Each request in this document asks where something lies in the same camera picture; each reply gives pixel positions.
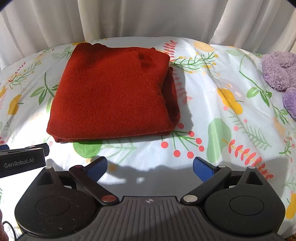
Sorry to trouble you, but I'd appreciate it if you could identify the red knit sweater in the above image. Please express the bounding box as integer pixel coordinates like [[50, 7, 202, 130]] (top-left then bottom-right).
[[47, 43, 181, 142]]

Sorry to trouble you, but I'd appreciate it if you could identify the floral white bed sheet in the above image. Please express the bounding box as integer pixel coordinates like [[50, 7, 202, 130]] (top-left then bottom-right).
[[1, 37, 295, 237]]

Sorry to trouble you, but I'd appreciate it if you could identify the white curtain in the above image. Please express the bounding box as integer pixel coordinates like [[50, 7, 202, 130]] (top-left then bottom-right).
[[1, 1, 295, 68]]

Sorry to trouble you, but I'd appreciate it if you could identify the purple fluffy plush toy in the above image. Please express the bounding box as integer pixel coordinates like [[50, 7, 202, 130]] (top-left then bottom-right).
[[261, 51, 296, 119]]

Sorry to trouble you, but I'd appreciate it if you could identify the thin black cable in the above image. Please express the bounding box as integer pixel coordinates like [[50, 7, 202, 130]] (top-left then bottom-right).
[[1, 220, 19, 241]]

